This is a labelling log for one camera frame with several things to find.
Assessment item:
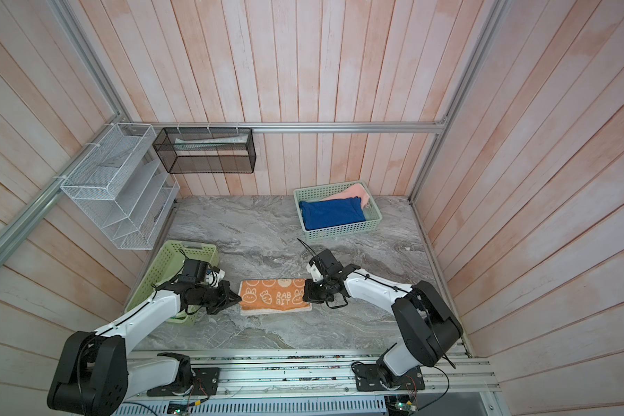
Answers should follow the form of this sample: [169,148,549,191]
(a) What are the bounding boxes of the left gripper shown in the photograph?
[191,280,243,315]

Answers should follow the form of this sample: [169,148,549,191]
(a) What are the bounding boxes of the yellow-green plastic basket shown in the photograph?
[124,240,219,312]

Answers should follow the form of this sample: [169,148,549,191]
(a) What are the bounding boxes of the orange patterned cream towel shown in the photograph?
[239,278,312,317]

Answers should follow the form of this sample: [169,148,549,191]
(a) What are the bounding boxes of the blue towel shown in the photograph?
[299,197,366,231]

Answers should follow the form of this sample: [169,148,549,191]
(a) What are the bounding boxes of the mint green plastic basket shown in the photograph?
[294,181,383,241]

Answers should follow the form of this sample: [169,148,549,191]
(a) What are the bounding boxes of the pink towel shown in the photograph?
[323,183,370,208]

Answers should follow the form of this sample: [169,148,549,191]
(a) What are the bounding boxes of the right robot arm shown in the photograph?
[303,250,463,388]

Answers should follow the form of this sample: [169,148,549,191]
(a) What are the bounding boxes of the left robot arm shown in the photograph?
[47,258,242,415]

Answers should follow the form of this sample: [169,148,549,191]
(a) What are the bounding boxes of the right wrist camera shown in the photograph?
[306,260,323,283]

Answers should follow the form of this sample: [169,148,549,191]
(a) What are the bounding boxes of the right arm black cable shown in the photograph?
[295,237,321,258]

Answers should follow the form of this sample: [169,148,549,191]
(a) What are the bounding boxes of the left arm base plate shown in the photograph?
[147,367,220,397]

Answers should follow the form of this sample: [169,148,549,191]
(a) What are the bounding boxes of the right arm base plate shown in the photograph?
[350,362,425,392]

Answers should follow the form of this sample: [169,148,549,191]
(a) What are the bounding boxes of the white wire mesh shelf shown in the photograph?
[62,123,180,251]

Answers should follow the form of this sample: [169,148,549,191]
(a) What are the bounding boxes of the black mesh wall basket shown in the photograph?
[154,127,257,174]

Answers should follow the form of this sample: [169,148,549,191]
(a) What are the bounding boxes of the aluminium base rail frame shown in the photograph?
[67,347,511,416]

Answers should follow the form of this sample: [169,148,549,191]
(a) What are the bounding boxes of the horizontal aluminium wall rail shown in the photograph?
[116,120,445,135]

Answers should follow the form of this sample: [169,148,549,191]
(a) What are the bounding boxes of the left aluminium wall rail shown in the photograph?
[0,114,126,268]

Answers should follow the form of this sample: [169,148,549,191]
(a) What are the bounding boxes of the right aluminium corner rail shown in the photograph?
[406,1,511,201]

